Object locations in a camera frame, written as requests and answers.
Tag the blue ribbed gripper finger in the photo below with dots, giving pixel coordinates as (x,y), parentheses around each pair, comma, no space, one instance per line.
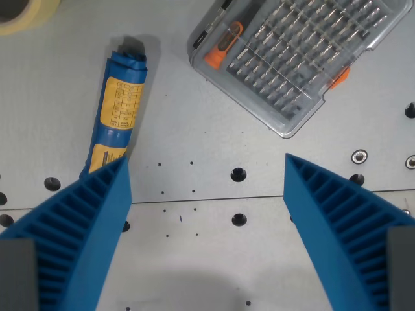
(90,226)
(327,226)

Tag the rolled blue bag yellow label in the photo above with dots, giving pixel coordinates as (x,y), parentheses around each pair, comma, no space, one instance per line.
(117,107)

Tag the silver socket head screw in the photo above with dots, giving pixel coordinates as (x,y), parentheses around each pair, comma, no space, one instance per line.
(359,156)
(411,161)

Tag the clear screwdriver bit set case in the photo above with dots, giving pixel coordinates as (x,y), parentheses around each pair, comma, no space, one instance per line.
(298,61)

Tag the beige masking tape roll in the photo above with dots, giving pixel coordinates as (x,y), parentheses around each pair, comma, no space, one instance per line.
(24,14)

